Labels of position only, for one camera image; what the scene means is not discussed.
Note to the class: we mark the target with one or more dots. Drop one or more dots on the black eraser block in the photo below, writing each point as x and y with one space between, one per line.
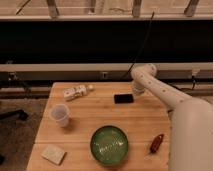
123 98

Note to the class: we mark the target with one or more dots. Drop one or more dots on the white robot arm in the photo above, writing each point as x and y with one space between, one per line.
191 135

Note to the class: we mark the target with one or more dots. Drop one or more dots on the clear plastic cup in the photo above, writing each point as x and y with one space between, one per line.
60 114

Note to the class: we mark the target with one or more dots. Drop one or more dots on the green glass bowl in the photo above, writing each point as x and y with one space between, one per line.
109 145

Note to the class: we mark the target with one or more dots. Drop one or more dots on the white sponge block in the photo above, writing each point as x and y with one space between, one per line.
53 154

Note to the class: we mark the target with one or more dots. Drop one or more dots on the black chair base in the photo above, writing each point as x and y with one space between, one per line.
22 115

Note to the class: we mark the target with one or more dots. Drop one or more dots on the white wall outlet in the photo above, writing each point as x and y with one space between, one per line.
104 75

